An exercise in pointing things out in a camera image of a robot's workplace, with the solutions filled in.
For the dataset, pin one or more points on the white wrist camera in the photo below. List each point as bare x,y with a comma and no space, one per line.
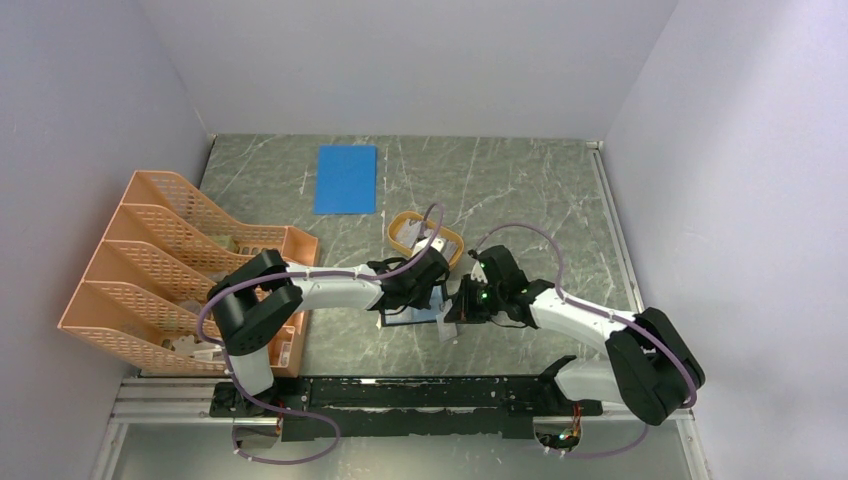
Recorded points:
427,245
477,272

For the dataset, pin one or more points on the silver VIP card stack left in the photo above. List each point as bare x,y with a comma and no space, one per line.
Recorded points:
410,232

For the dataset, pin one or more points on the blue flat mat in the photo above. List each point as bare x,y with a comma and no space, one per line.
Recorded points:
346,180

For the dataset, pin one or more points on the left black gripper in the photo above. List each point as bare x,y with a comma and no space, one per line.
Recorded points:
423,301

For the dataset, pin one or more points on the yellow oval tray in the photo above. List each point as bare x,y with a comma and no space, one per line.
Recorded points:
431,223

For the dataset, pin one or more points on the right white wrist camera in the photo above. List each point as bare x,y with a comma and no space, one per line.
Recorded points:
477,272

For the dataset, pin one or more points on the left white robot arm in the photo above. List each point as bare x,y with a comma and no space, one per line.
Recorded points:
251,305

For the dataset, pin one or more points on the black card holder wallet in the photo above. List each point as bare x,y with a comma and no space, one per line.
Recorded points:
411,316

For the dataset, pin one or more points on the orange mesh file rack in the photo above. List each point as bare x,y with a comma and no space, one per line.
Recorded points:
166,245

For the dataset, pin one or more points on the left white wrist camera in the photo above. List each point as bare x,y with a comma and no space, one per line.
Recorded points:
427,245

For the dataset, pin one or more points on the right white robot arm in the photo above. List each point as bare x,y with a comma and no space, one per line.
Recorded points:
643,363

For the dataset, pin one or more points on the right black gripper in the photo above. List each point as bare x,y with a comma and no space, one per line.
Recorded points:
462,310

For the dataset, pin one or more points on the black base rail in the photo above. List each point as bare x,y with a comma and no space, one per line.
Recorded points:
401,406

